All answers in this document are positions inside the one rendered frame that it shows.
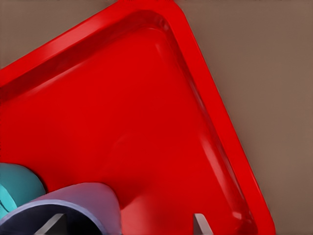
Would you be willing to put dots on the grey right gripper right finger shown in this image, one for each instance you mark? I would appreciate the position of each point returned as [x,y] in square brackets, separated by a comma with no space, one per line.
[200,224]

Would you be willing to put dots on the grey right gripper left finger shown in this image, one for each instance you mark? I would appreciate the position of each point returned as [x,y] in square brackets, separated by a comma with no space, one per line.
[50,225]

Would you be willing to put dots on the lavender purple cup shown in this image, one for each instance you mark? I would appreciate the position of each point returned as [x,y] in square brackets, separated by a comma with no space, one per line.
[90,198]

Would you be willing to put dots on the teal bowl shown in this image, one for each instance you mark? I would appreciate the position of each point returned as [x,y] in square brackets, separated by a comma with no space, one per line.
[17,183]

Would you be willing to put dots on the red plastic tray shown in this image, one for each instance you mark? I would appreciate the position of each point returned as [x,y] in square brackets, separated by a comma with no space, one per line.
[127,102]

